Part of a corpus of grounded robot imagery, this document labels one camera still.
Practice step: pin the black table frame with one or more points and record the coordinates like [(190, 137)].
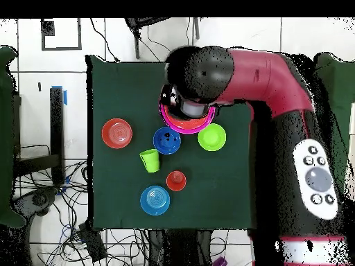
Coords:
[(56, 124)]

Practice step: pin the dark blue bowl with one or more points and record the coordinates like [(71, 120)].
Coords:
[(166, 146)]

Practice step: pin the small orange bowl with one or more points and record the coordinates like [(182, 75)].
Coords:
[(116, 133)]

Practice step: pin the purple object on floor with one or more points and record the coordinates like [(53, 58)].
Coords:
[(220, 261)]

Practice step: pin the green cloth on side table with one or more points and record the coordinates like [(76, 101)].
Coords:
[(5, 138), (341, 88)]

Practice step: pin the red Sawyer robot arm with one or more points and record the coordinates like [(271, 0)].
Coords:
[(271, 83)]

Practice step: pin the green cup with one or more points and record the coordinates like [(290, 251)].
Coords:
[(151, 162)]

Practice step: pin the dark green table cloth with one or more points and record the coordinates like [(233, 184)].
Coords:
[(124, 91)]

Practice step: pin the orange cup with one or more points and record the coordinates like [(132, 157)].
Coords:
[(176, 180)]

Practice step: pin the green bowl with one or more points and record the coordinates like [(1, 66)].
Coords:
[(212, 137)]

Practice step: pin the small light blue bowl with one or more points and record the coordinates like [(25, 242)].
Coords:
[(155, 200)]

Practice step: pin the large orange bowl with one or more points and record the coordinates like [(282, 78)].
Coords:
[(188, 124)]

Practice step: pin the black power strip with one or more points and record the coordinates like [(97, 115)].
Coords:
[(93, 243)]

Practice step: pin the large pink bowl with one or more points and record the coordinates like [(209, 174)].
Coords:
[(188, 131)]

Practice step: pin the grey pedestal foot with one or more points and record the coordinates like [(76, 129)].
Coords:
[(38, 199)]

